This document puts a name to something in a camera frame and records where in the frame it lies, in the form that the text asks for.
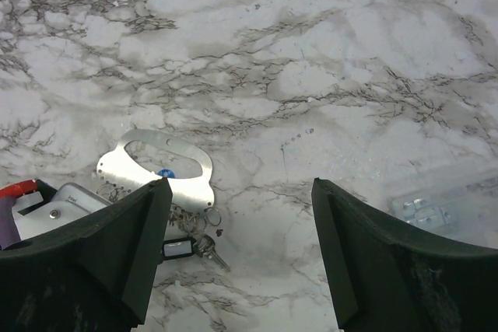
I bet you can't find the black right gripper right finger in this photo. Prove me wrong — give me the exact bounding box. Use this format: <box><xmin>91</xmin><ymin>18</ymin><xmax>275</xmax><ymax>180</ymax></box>
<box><xmin>311</xmin><ymin>179</ymin><xmax>497</xmax><ymax>331</ymax></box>

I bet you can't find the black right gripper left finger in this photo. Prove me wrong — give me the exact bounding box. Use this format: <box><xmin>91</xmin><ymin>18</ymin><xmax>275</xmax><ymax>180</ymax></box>
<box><xmin>1</xmin><ymin>178</ymin><xmax>173</xmax><ymax>331</ymax></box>

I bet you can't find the key with black tag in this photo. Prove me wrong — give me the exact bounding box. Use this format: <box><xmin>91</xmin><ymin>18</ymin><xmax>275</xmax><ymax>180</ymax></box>
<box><xmin>160</xmin><ymin>234</ymin><xmax>231</xmax><ymax>272</ymax></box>

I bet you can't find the key with blue tag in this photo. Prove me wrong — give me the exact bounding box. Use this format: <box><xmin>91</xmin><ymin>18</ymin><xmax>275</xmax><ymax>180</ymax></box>
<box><xmin>156</xmin><ymin>169</ymin><xmax>176</xmax><ymax>179</ymax></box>

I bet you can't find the clear plastic box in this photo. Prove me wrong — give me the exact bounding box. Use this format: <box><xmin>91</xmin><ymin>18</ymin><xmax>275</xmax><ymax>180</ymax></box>
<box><xmin>389</xmin><ymin>170</ymin><xmax>497</xmax><ymax>249</ymax></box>

